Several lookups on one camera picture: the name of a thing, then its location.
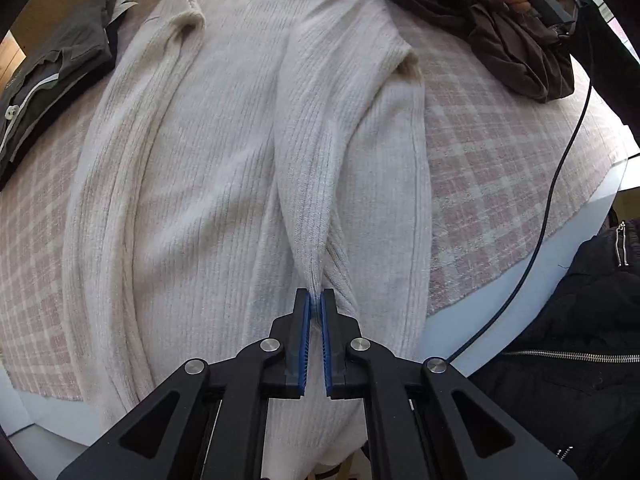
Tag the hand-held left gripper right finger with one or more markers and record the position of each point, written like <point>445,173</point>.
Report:
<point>325,350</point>

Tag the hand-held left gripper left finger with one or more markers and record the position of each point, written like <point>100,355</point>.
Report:
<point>302,350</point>

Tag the cream ribbed sweater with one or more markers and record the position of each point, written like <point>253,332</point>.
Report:
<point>210,160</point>

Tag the person's right forearm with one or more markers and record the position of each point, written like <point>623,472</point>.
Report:
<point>610,50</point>

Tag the pink plaid blanket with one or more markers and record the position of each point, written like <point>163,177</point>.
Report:
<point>490,170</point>

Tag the person's black jacket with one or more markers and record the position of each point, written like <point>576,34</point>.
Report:
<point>575,320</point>

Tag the white folded garment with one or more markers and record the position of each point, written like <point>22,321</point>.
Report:
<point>125,5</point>

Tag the dark grey folded garment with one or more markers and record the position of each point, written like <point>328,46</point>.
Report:
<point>65,50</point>

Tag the black folded garment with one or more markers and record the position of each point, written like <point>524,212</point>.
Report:
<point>15,170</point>

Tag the slatted wooden panel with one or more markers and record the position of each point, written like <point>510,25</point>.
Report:
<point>12,55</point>

